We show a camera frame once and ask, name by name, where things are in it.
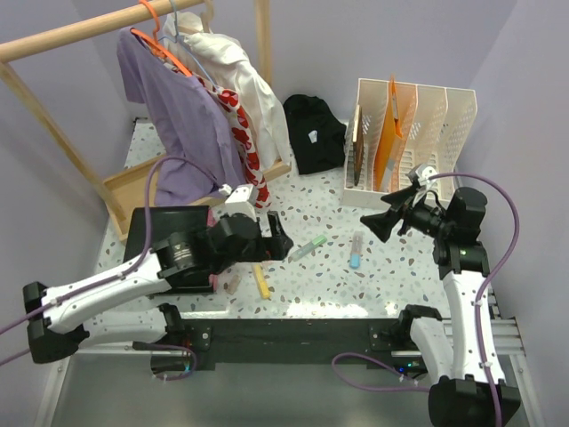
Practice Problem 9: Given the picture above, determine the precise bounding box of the black folded garment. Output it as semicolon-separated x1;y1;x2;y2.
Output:
284;94;347;175

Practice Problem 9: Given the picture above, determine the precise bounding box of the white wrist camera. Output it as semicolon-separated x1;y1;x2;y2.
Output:
219;184;256;221
406;164;437;190

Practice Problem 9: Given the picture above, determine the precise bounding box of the beige eraser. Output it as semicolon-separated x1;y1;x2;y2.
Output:
225;275;242;294

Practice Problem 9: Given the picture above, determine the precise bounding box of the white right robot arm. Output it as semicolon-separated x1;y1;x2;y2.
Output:
361;186;521;426

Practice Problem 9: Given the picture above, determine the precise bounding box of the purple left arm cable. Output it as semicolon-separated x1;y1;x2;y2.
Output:
0;156;232;370

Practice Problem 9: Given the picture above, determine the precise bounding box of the green highlighter marker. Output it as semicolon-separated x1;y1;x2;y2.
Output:
288;236;327;262

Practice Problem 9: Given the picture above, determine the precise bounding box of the yellow highlighter marker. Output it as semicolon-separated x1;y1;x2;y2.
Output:
252;264;271;299

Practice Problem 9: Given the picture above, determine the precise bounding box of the orange clothes hanger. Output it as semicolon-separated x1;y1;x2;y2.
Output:
130;0;193;77

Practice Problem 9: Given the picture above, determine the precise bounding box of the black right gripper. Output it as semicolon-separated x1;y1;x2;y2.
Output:
360;183;453;242

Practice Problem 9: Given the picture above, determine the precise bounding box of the red white patterned garment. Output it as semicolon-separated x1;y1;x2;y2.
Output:
198;77;271;208

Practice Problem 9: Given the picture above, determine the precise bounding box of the cream file organizer rack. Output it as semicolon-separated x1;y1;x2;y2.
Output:
341;78;477;209

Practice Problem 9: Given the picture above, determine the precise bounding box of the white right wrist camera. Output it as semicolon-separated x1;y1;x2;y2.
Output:
406;164;437;190

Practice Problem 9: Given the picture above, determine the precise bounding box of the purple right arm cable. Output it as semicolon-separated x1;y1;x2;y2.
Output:
331;173;521;427

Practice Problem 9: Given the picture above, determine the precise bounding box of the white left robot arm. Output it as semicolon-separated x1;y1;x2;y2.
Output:
23;211;293;364

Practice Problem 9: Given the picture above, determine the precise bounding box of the orange folder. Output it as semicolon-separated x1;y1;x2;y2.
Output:
373;75;418;193

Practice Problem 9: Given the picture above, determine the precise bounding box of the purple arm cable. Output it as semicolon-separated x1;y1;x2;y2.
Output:
331;173;521;427
0;156;232;370

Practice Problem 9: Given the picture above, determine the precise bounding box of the pink drawer tray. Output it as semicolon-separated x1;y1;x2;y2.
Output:
207;210;218;293

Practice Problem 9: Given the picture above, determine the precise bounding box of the aluminium rail frame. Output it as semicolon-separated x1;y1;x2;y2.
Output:
444;284;528;357

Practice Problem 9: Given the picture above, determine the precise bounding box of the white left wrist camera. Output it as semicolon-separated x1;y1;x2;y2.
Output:
219;184;256;221

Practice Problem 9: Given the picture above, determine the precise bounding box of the light blue clothes hanger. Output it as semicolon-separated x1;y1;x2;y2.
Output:
158;0;219;89

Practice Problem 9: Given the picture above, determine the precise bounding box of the white shirt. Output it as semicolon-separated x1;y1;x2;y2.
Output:
163;12;293;170

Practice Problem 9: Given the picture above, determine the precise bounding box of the Three Days To See book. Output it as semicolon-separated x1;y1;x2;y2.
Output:
347;104;365;189

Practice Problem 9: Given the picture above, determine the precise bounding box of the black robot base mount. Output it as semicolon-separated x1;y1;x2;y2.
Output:
157;304;442;374

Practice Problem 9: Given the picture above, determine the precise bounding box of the purple t-shirt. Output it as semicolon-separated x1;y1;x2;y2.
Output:
116;28;245;206

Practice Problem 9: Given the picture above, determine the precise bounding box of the black drawer organizer box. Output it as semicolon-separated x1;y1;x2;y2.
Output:
123;206;213;295

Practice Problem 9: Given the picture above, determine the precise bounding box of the blue highlighter marker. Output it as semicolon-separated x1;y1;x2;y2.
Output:
349;232;363;270

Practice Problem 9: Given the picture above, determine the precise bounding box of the wooden clothes hanger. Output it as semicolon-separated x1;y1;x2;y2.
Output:
200;0;215;34

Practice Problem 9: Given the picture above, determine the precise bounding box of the wooden clothes rack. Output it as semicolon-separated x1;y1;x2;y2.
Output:
0;0;293;242

